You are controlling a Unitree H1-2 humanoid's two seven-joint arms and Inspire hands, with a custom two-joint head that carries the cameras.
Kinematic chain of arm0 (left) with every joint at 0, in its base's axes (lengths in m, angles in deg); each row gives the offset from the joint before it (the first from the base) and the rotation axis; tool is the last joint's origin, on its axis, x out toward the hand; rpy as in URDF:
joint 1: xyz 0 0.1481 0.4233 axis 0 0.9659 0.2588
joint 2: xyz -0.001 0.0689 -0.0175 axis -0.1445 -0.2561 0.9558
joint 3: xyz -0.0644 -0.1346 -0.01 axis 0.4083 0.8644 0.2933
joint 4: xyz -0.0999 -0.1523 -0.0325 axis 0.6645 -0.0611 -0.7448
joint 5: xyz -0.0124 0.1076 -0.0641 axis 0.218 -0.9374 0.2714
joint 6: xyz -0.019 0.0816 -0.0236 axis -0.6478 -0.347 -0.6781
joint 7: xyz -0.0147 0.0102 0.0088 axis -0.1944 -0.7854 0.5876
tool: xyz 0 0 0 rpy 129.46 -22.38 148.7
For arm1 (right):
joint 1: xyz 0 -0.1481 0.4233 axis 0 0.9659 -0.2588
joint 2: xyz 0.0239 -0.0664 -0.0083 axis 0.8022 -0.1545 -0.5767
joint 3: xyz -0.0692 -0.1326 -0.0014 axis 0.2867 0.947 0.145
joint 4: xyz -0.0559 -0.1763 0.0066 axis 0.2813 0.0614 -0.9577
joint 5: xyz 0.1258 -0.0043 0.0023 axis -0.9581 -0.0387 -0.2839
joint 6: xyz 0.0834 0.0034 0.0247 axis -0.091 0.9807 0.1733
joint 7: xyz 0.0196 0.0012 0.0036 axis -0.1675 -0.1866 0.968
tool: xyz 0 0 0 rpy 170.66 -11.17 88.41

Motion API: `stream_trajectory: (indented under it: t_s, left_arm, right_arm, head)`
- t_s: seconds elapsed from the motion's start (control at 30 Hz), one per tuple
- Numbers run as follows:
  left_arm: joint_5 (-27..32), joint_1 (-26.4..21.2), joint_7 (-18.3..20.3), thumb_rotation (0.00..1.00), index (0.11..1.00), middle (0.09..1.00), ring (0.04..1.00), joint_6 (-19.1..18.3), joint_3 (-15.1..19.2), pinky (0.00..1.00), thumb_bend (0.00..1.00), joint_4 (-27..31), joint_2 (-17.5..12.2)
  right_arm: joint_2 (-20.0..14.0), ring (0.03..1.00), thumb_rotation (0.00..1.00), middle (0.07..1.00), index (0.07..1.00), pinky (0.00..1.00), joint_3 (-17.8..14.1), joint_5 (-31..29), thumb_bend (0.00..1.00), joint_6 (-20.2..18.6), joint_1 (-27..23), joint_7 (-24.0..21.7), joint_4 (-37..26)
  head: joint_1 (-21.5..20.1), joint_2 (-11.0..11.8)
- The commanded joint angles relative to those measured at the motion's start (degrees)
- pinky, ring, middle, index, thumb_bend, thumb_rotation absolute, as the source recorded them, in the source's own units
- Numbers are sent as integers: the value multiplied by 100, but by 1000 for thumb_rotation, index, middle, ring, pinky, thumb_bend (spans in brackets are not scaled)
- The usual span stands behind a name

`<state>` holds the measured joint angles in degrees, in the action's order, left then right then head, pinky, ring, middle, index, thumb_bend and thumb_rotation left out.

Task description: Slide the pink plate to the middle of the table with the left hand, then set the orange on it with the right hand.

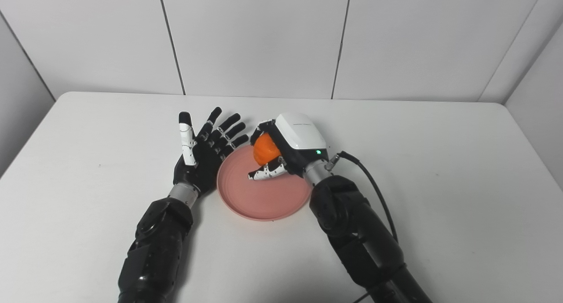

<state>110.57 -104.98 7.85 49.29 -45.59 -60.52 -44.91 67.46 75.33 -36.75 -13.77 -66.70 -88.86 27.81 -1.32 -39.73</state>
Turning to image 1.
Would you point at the pink plate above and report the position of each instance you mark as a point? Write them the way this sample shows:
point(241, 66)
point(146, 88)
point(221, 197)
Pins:
point(264, 193)

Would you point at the orange fruit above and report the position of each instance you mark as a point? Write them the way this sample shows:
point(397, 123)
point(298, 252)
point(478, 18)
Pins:
point(265, 149)

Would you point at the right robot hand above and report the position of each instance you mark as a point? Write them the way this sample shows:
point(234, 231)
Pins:
point(292, 140)

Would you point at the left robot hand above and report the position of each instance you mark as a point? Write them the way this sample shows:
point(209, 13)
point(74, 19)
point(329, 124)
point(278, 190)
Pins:
point(204, 151)

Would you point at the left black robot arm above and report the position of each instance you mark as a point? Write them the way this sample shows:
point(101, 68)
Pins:
point(156, 250)

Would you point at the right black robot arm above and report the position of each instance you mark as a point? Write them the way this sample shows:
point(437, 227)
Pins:
point(356, 237)

